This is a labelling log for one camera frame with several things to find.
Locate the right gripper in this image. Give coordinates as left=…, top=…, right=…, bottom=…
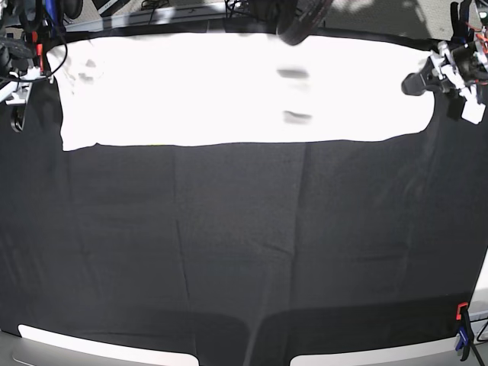
left=1, top=66, right=53, bottom=132

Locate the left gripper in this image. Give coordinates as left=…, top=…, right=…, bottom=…
left=401, top=40, right=481, bottom=103

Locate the white printed t-shirt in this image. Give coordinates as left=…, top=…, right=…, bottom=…
left=48, top=33, right=435, bottom=151

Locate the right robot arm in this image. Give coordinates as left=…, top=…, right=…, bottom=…
left=1, top=1, right=54, bottom=133

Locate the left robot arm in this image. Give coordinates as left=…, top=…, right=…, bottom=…
left=401, top=26, right=487, bottom=104

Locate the red black clamp far left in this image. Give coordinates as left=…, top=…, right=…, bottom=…
left=24, top=31, right=44, bottom=75

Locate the blue clamp far right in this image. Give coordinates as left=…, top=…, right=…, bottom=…
left=450, top=0, right=474, bottom=44

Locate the blue clamp far left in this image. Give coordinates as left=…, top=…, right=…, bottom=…
left=44, top=0, right=64, bottom=37

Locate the black table cloth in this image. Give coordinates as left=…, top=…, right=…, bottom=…
left=0, top=23, right=488, bottom=359

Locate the red blue clamp near right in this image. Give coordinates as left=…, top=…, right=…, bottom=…
left=455, top=302, right=474, bottom=361

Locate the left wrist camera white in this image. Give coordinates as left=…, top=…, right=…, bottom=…
left=461, top=100, right=486, bottom=125

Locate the black red cable bundle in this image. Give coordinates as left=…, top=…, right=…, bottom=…
left=275, top=0, right=338, bottom=48

